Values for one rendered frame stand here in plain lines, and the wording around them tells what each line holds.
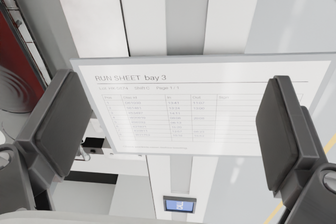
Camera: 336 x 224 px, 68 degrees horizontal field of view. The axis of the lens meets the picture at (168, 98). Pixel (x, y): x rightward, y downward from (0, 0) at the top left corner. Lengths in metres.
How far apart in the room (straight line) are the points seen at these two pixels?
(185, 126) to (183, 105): 0.03
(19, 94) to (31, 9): 0.12
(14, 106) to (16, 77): 0.07
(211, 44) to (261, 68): 0.04
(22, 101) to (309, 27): 1.27
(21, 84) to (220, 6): 0.29
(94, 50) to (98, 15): 0.05
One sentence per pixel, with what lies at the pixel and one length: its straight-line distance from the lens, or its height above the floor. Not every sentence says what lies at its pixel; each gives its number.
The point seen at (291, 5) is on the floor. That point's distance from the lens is 1.33.
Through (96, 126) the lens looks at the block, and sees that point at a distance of 0.40.
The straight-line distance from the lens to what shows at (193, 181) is 0.39.
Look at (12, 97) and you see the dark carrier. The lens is 0.43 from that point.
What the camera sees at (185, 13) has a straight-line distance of 0.19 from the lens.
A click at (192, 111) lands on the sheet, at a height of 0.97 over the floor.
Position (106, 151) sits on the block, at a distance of 0.45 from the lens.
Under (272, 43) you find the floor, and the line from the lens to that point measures 1.41.
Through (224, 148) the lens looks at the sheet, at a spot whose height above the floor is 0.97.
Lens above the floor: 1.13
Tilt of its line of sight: 43 degrees down
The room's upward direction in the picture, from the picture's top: 173 degrees counter-clockwise
